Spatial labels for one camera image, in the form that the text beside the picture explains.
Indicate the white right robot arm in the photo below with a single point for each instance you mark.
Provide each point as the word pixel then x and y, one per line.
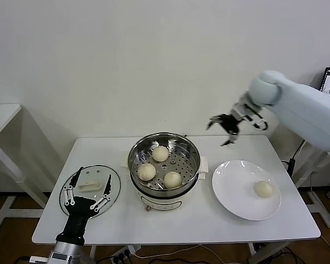
pixel 299 110

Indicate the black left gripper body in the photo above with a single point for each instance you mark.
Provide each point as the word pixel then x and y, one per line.
pixel 77 214

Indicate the white round plate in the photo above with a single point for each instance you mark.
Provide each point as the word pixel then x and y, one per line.
pixel 231 209

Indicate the white empty side table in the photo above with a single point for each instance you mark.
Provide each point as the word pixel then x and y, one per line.
pixel 2 115

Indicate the white steamed baozi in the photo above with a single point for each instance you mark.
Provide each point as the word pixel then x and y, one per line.
pixel 160 153
pixel 146 171
pixel 172 180
pixel 263 189

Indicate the cream electric cooker base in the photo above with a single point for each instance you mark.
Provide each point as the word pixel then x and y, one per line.
pixel 159 203

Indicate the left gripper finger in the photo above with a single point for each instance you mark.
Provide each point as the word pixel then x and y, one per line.
pixel 74 180
pixel 108 188

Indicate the stainless steel steamer basket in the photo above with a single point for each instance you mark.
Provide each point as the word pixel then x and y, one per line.
pixel 193 165

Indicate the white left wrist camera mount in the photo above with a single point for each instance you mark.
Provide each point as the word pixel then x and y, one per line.
pixel 39 259

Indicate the round glass pot lid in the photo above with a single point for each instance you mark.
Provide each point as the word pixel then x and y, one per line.
pixel 96 173

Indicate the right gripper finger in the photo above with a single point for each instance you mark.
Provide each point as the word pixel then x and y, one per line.
pixel 232 138
pixel 217 118

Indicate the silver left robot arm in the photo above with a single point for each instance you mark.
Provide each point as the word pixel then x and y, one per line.
pixel 67 253

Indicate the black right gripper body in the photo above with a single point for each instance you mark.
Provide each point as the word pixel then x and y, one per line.
pixel 232 125

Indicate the white power strip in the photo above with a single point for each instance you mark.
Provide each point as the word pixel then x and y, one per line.
pixel 123 251

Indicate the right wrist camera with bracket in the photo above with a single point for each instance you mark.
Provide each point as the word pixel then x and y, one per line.
pixel 248 112

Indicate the white laptop side table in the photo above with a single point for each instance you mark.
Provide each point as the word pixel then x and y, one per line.
pixel 327 162

